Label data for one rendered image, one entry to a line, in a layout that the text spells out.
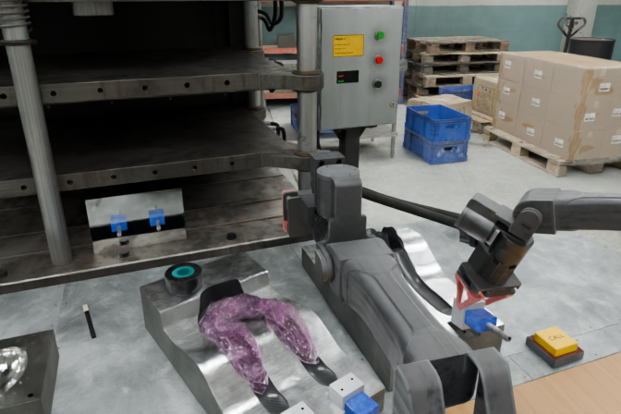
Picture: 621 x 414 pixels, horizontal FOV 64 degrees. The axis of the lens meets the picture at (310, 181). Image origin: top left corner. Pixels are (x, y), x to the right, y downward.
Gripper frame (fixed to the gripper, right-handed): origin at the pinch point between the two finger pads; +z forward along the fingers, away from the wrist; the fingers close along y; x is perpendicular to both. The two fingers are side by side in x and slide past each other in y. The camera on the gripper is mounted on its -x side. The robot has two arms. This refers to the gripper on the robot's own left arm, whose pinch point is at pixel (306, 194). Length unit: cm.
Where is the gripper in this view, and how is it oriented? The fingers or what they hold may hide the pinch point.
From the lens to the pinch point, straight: 84.0
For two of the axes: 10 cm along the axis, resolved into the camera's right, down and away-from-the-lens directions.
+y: -9.7, 0.9, -2.4
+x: 0.1, 9.4, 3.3
